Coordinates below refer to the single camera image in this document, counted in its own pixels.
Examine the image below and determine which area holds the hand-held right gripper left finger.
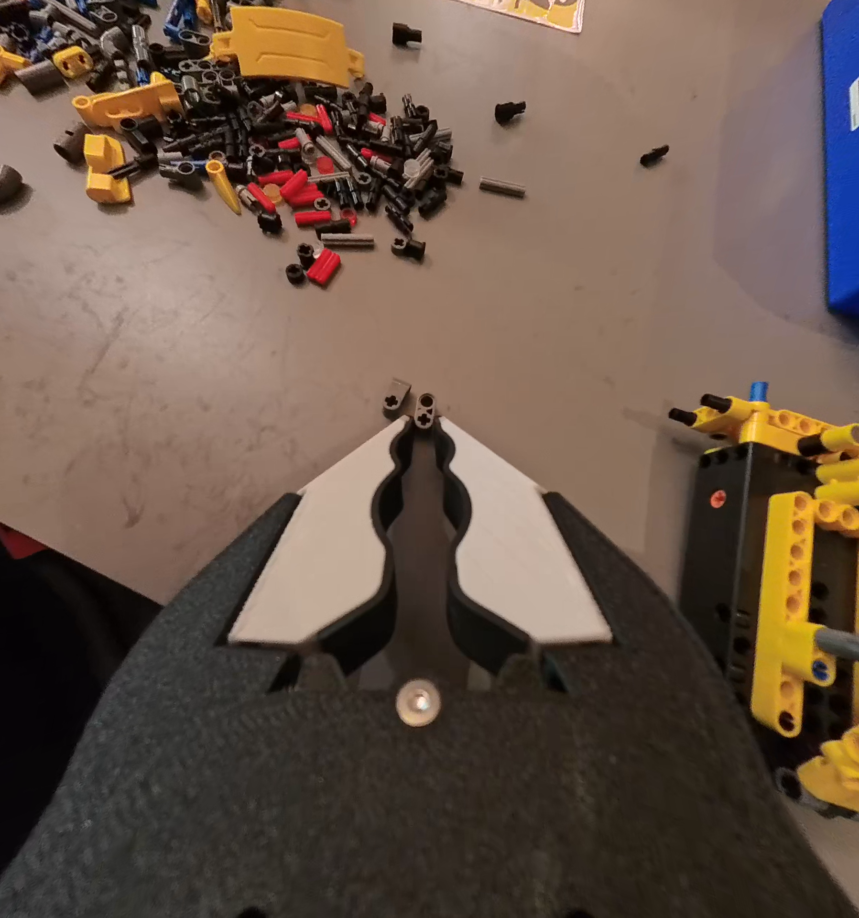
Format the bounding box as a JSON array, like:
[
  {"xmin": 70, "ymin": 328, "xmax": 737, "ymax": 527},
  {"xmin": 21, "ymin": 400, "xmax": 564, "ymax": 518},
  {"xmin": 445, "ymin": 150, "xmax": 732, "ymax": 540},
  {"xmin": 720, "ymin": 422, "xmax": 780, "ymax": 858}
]
[{"xmin": 228, "ymin": 416, "xmax": 410, "ymax": 675}]

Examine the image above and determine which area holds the pile of toy building pieces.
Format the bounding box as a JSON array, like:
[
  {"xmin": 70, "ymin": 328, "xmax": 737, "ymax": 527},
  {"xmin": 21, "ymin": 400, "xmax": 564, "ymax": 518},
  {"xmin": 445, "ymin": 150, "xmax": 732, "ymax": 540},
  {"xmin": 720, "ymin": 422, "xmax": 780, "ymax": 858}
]
[{"xmin": 0, "ymin": 0, "xmax": 466, "ymax": 288}]

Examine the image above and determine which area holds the yellow tooth piece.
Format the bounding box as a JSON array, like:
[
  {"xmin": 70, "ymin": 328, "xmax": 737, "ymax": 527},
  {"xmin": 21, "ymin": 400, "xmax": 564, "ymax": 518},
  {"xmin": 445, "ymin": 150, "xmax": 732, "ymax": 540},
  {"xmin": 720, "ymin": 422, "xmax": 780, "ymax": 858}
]
[{"xmin": 205, "ymin": 159, "xmax": 243, "ymax": 215}]

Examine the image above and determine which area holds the large yellow curved panel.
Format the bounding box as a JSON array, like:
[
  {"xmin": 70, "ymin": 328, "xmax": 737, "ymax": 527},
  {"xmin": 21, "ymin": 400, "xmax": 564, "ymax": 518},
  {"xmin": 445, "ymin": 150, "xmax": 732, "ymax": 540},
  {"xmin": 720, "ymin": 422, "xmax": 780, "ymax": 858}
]
[{"xmin": 210, "ymin": 6, "xmax": 366, "ymax": 89}]

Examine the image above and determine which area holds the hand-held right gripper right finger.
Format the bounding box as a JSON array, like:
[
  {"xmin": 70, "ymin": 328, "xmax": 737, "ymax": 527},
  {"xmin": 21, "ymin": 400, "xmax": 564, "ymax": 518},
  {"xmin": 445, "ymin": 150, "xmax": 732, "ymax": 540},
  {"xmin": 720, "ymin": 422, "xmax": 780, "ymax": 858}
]
[{"xmin": 440, "ymin": 418, "xmax": 611, "ymax": 675}]

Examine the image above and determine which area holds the yellow black toy model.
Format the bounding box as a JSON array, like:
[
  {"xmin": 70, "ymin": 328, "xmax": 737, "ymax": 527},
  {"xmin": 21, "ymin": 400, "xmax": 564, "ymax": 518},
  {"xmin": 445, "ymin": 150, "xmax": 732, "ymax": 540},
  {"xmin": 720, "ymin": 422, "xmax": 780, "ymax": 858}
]
[{"xmin": 667, "ymin": 380, "xmax": 859, "ymax": 827}]

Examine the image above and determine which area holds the yellow black sticker sheet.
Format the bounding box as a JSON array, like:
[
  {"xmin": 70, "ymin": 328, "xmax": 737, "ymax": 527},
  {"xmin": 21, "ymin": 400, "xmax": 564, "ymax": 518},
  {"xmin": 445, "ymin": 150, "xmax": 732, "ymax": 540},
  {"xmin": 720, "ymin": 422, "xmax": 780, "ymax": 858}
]
[{"xmin": 457, "ymin": 0, "xmax": 587, "ymax": 34}]

